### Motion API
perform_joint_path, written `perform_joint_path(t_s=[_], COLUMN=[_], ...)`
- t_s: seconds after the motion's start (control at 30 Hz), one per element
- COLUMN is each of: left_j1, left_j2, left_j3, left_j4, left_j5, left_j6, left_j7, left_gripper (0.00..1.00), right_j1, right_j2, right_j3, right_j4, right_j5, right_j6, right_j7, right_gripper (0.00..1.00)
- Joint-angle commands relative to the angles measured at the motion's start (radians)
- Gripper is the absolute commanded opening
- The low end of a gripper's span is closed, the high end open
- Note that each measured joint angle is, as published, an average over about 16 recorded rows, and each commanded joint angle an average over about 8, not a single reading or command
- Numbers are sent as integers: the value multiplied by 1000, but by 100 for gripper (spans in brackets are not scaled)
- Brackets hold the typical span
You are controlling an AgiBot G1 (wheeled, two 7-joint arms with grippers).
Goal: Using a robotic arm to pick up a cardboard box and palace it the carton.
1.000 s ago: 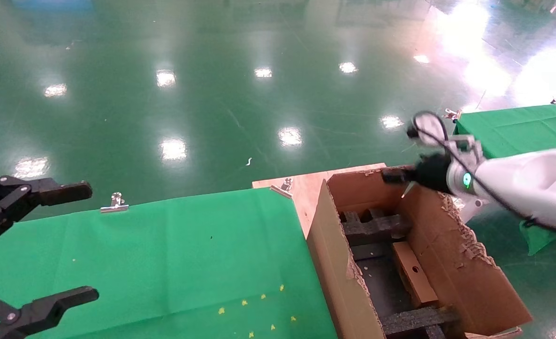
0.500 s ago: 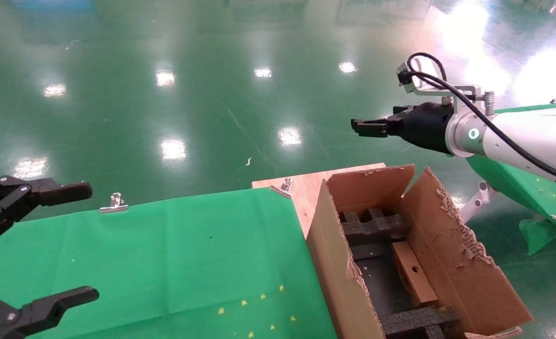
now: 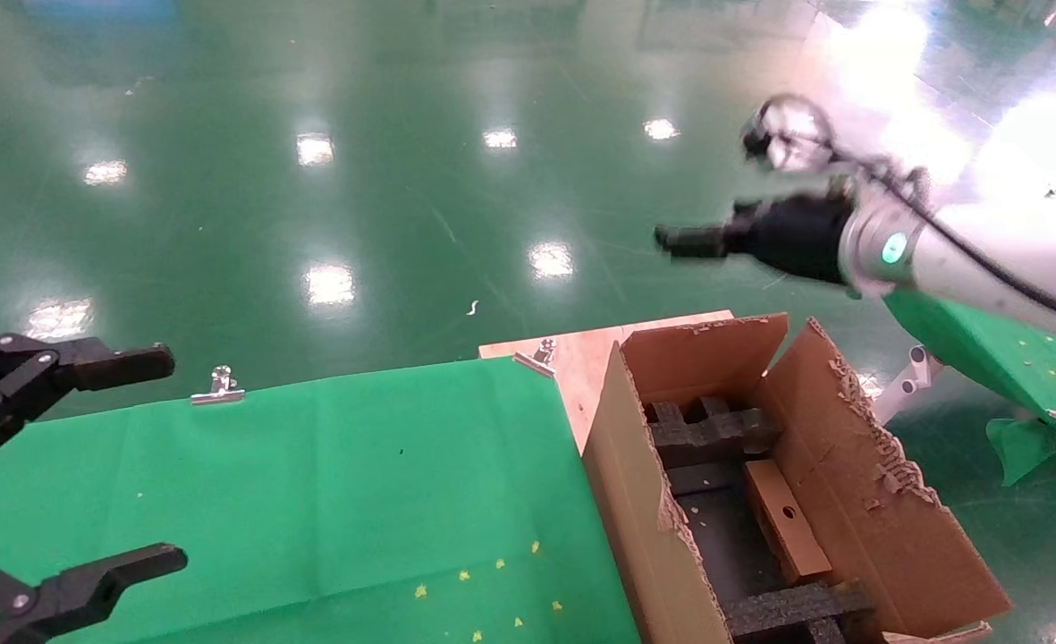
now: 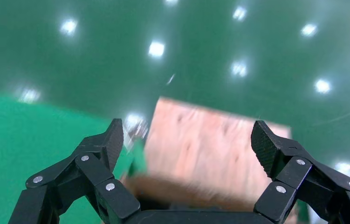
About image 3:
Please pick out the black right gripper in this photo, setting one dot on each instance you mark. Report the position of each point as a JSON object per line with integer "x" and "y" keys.
{"x": 796, "y": 234}

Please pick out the small brown cardboard box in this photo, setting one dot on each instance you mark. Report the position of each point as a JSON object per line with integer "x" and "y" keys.
{"x": 782, "y": 537}

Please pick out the large open cardboard carton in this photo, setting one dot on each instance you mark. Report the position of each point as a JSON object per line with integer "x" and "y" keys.
{"x": 849, "y": 501}

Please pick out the large green table cloth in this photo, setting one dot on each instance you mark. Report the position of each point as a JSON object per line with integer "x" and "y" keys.
{"x": 268, "y": 501}

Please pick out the black foam insert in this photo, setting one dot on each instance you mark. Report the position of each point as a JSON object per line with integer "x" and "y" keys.
{"x": 715, "y": 434}
{"x": 787, "y": 608}

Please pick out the white metal stand base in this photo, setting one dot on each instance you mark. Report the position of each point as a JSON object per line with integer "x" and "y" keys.
{"x": 916, "y": 371}

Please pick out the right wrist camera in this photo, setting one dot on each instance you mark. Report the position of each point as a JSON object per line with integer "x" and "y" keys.
{"x": 787, "y": 139}

